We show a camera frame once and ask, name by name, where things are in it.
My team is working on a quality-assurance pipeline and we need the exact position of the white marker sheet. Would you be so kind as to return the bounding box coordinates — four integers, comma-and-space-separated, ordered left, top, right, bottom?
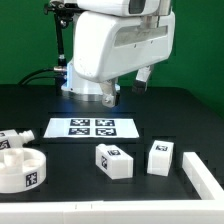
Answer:
44, 118, 139, 138

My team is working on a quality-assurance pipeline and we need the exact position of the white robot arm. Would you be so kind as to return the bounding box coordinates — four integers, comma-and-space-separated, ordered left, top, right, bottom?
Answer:
62, 0, 175, 107

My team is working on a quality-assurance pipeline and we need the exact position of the black cable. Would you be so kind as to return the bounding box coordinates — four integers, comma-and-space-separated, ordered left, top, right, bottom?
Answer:
18, 67, 68, 86

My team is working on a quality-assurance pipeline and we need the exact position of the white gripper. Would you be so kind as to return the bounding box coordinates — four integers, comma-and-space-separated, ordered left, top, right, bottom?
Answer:
74, 11, 175, 108

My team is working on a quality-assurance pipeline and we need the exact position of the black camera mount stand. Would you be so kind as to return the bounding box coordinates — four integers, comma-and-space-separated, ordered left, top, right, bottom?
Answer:
44, 0, 83, 66

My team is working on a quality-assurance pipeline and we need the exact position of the white L-shaped fence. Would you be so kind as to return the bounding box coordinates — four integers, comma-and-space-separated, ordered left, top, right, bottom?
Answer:
0, 152, 224, 224

